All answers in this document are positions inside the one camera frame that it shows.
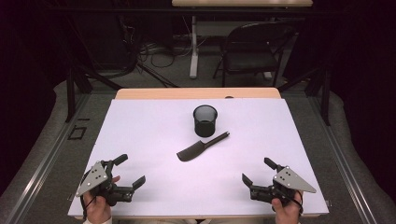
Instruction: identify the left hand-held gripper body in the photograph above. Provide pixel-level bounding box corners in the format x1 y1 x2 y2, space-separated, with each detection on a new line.
75 160 136 207

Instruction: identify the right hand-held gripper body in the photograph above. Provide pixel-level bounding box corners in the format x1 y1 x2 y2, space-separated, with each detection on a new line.
249 165 318 206

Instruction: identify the black comb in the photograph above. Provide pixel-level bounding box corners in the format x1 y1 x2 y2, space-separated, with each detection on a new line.
176 131 231 162

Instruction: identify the black mesh pen cup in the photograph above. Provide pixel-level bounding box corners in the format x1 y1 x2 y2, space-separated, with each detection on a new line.
192 104 219 138

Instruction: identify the person's right hand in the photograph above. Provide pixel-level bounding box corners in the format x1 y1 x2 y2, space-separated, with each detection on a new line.
271 190 304 224

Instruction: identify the person's left hand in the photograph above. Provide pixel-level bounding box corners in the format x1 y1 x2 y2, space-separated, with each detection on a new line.
82 175 121 224

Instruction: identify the white board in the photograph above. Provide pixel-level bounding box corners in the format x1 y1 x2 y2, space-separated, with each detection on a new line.
67 97 331 218

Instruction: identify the wooden table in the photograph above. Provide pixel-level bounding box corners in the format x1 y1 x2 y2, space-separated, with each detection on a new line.
114 87 282 100

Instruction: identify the black folding chair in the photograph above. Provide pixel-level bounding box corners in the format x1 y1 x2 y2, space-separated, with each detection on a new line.
212 21 297 89

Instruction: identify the right hand-held gripper cable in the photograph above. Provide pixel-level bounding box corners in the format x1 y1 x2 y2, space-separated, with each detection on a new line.
274 186 305 217

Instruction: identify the hand-held gripper cable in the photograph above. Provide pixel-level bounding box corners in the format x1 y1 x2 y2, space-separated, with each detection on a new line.
274 186 305 217
79 194 97 222

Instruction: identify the left hand-held gripper cable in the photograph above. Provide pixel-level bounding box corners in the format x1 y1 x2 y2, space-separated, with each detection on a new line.
79 194 97 222

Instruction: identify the metal floor rail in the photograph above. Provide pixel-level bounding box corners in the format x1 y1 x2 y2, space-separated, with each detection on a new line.
306 94 379 224
4 92 92 224

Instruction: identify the black metal frame stand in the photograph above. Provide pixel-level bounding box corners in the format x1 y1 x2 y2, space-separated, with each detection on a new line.
276 65 332 127
64 62 125 124

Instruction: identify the bundle of floor cables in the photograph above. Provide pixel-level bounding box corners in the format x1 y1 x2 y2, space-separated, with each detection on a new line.
118 15 195 70

